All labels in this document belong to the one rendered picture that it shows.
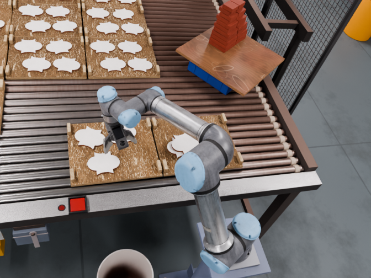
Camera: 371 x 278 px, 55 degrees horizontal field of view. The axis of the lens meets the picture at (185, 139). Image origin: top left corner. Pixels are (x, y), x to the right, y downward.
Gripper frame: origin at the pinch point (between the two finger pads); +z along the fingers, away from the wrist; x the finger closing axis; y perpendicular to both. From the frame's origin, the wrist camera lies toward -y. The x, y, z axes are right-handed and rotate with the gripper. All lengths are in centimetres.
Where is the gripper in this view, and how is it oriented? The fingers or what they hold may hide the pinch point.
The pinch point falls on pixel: (121, 149)
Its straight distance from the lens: 165.4
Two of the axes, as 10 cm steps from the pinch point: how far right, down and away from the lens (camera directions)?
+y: -4.1, -7.1, 5.7
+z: 0.1, 6.2, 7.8
